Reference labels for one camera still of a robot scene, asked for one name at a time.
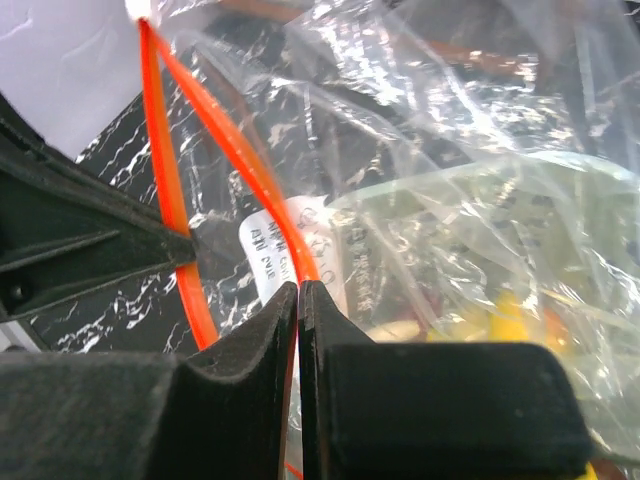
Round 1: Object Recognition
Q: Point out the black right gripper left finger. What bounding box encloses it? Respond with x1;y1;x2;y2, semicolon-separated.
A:
1;283;296;479

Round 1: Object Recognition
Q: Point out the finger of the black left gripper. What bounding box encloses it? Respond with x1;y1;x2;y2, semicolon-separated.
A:
1;99;196;320

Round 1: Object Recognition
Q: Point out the clear bag orange zipper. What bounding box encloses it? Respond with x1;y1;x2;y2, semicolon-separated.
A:
124;0;640;480

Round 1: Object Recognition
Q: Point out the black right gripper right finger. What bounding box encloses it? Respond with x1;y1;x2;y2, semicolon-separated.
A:
298;281;593;479

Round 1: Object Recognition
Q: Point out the light green plastic basket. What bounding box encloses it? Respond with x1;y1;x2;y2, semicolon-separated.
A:
330;152;639;460

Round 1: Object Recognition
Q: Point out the yellow banana bunch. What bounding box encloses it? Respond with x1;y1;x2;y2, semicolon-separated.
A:
369;289;601;480

